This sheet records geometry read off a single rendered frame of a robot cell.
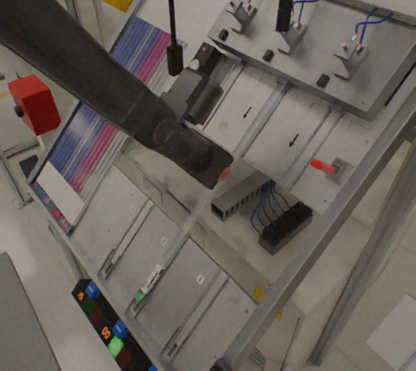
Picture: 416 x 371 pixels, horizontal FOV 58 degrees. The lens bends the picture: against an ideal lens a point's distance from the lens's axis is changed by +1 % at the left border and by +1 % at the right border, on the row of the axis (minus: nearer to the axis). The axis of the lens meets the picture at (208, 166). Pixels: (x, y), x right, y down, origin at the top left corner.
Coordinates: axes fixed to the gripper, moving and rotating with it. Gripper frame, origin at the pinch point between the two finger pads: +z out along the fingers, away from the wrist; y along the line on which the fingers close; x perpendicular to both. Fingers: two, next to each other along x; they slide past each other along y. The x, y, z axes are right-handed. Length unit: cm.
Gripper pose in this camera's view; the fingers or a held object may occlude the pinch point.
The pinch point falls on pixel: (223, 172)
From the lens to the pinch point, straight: 68.0
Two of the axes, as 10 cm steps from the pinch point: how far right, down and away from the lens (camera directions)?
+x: -5.9, 8.1, 0.3
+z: 4.6, 3.0, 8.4
